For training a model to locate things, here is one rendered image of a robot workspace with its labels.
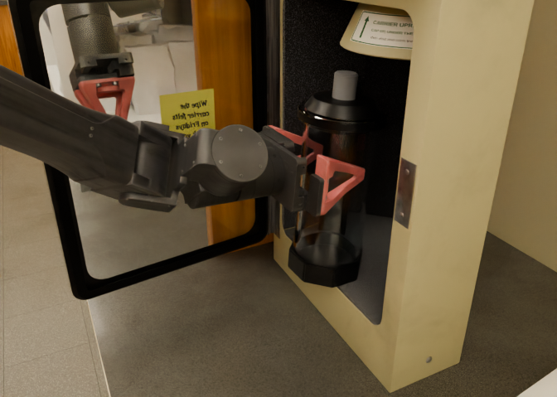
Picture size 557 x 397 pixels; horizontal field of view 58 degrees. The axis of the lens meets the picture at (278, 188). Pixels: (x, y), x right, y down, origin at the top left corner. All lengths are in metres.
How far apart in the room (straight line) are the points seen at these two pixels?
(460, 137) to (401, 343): 0.24
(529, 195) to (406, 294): 0.47
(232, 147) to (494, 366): 0.45
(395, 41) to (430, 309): 0.30
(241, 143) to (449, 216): 0.23
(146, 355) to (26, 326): 1.71
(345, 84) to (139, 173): 0.25
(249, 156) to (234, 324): 0.33
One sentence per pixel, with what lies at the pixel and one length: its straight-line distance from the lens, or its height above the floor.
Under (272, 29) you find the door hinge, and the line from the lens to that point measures 0.73.
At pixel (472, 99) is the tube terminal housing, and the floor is 1.29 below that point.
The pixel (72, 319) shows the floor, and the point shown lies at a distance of 2.36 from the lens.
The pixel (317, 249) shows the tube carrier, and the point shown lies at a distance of 0.65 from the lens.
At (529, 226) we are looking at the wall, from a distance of 1.00.
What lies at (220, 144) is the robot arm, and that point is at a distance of 0.47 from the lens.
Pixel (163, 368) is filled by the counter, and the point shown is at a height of 0.94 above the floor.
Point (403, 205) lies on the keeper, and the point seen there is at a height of 1.19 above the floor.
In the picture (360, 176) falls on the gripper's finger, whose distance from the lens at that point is 0.61.
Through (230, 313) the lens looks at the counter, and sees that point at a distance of 0.76.
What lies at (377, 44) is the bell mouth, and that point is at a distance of 0.56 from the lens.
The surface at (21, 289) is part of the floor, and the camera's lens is 2.63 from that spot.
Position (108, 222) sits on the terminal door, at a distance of 0.70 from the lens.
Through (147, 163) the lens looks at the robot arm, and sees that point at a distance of 0.52.
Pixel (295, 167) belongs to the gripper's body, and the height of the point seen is 1.20.
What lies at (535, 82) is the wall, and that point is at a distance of 0.95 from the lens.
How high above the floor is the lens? 1.42
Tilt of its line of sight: 26 degrees down
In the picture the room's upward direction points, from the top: straight up
